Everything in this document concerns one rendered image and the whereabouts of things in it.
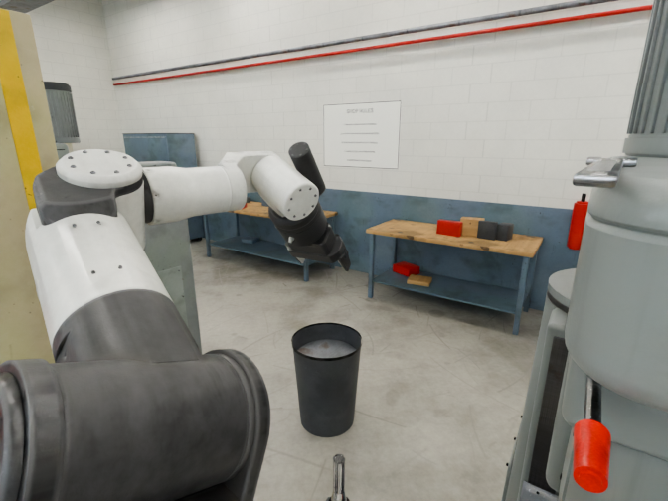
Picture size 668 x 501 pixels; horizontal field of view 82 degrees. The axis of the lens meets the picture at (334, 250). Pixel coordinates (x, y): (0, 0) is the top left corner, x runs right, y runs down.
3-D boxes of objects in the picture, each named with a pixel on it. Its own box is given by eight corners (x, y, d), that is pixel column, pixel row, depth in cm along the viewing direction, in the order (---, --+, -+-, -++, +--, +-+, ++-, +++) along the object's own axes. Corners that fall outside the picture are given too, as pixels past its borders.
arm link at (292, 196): (297, 249, 64) (271, 207, 54) (264, 216, 70) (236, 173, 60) (348, 207, 66) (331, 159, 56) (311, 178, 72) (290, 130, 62)
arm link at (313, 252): (280, 264, 78) (255, 232, 68) (296, 226, 82) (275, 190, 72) (337, 275, 73) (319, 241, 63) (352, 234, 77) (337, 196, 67)
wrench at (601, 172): (638, 190, 19) (642, 174, 19) (551, 185, 22) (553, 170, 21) (635, 165, 38) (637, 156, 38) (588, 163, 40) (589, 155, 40)
